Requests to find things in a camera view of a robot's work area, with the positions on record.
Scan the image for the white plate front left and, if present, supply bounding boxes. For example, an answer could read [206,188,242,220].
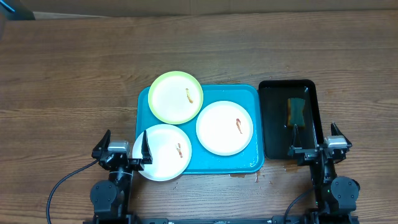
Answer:
[140,124,192,181]

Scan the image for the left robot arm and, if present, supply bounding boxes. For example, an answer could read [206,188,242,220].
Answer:
[90,130,153,223]

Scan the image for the green yellow sponge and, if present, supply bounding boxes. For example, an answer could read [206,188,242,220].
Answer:
[287,98,305,128]

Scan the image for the teal plastic tray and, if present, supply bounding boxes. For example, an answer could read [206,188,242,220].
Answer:
[132,84,265,174]

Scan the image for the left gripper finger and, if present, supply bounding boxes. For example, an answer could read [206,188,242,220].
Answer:
[141,130,152,164]
[93,129,111,152]

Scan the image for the black water tray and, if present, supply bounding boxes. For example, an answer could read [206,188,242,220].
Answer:
[259,79,324,160]

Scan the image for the yellow-green plate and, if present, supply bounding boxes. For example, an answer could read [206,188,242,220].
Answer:
[148,71,204,124]

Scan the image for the dark object top-left corner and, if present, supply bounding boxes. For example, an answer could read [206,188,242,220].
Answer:
[1,0,35,21]

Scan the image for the white plate with stain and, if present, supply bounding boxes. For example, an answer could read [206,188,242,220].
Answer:
[196,101,254,156]

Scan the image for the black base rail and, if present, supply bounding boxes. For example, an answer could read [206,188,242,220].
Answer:
[82,214,360,224]

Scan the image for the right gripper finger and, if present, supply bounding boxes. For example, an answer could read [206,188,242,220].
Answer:
[291,124,302,149]
[330,122,345,137]

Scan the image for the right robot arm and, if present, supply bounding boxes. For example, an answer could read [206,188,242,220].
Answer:
[282,123,360,223]

